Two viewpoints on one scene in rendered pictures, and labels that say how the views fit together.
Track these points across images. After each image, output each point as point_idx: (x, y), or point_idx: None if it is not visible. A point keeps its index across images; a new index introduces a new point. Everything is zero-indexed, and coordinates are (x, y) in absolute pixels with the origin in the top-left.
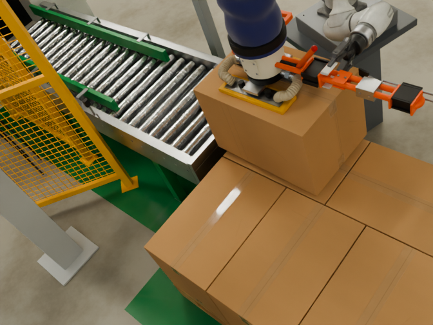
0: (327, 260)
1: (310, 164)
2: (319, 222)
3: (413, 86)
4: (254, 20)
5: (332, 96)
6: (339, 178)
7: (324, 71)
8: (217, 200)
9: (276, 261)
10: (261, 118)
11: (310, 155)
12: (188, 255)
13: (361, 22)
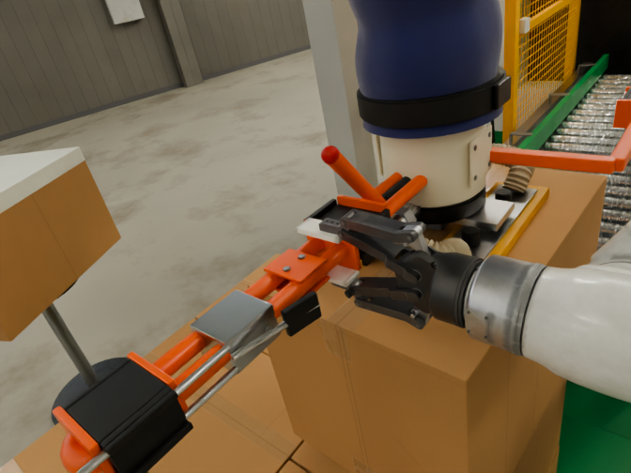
0: (174, 463)
1: (273, 363)
2: (253, 450)
3: (130, 422)
4: (356, 18)
5: (354, 323)
6: None
7: (307, 222)
8: None
9: (203, 388)
10: None
11: (270, 344)
12: None
13: (541, 267)
